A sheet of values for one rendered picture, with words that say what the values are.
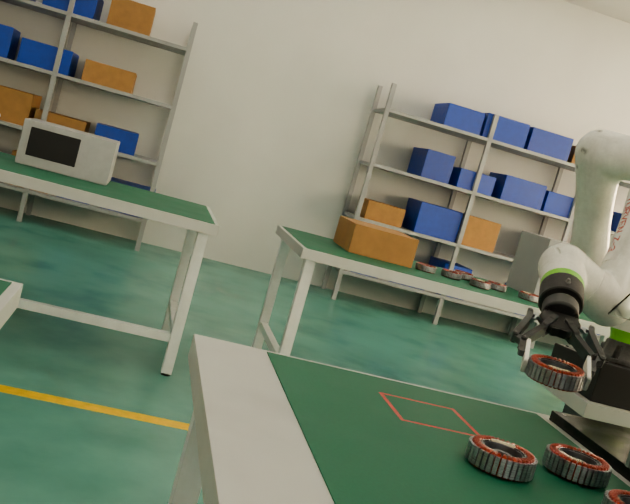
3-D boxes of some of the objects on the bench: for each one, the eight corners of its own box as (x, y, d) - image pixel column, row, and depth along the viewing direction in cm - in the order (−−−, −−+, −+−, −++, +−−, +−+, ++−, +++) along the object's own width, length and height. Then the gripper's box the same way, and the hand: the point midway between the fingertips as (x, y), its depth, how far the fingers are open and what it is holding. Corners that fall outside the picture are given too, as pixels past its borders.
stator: (534, 491, 131) (541, 468, 130) (462, 467, 133) (469, 445, 132) (529, 469, 142) (536, 448, 141) (464, 447, 144) (470, 427, 143)
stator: (562, 459, 153) (568, 440, 153) (618, 488, 145) (625, 467, 145) (528, 462, 146) (535, 442, 145) (586, 492, 138) (593, 471, 137)
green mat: (266, 352, 173) (266, 351, 173) (536, 414, 185) (536, 413, 185) (383, 614, 81) (384, 612, 81) (900, 701, 94) (901, 699, 94)
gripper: (610, 335, 179) (610, 408, 161) (500, 304, 182) (489, 372, 164) (623, 307, 174) (624, 379, 156) (510, 276, 178) (499, 343, 160)
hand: (555, 369), depth 162 cm, fingers closed on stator, 11 cm apart
